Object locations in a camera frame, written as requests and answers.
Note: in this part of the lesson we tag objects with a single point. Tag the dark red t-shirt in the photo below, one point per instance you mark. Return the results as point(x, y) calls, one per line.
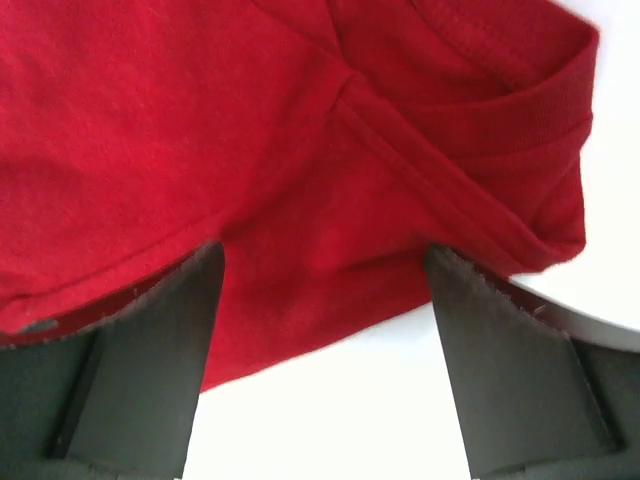
point(325, 144)

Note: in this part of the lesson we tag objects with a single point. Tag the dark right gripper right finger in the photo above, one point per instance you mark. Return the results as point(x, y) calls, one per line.
point(542, 391)

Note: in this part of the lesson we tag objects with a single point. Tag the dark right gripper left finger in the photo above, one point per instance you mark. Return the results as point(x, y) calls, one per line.
point(115, 399)

